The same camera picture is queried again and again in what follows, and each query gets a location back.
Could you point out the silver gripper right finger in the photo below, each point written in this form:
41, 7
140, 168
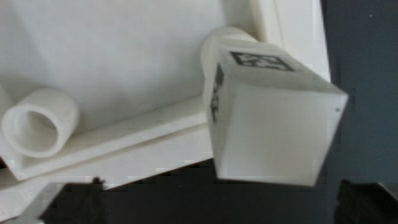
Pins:
366, 204

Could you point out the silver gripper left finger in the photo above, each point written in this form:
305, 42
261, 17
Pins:
76, 206

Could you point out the white square table top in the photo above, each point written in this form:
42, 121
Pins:
110, 49

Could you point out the white table leg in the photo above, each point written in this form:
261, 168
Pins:
273, 109

